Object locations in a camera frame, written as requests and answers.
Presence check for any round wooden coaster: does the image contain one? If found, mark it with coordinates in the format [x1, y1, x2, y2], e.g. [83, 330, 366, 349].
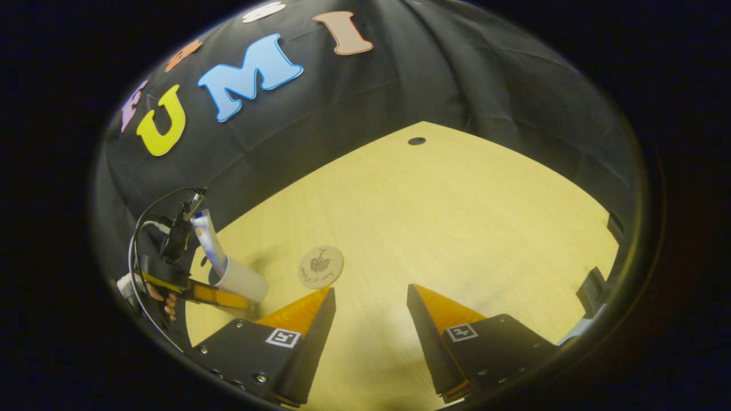
[298, 245, 344, 289]

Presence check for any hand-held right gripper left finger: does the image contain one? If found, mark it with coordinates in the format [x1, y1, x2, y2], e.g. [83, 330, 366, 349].
[191, 287, 337, 407]

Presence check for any white cup with wooden handle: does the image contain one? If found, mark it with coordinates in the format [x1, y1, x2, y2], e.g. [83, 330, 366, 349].
[208, 257, 269, 304]

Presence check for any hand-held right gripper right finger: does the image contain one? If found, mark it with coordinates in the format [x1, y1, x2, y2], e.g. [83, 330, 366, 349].
[406, 283, 558, 403]

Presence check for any black cable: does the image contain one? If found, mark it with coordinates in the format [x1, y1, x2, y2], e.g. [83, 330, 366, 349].
[128, 187, 198, 352]

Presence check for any white toothpaste tube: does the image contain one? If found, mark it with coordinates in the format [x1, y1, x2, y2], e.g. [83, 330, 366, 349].
[191, 209, 229, 277]

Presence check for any black backdrop cloth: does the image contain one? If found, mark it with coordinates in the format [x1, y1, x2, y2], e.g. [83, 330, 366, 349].
[94, 0, 646, 286]

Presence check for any light wooden desktop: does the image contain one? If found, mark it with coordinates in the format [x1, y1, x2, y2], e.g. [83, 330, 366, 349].
[184, 121, 620, 411]

